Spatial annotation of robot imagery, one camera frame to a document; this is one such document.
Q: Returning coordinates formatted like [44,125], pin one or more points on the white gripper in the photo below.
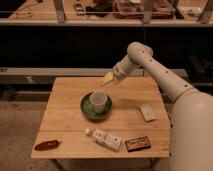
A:
[121,70]

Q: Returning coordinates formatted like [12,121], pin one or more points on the red chili pepper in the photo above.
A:
[47,145]

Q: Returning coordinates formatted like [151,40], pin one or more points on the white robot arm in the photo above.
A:
[191,139]

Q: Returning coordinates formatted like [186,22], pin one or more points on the white ceramic cup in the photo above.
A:
[98,101]

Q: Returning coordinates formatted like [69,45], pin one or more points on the green plate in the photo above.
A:
[89,113]

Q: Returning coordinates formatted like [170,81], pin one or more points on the white wrapped packet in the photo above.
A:
[147,113]

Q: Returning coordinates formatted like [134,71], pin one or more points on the white tube package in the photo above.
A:
[100,137]

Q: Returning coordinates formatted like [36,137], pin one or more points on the brown chocolate bar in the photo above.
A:
[138,144]

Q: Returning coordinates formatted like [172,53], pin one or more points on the background shelf with clutter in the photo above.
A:
[130,13]

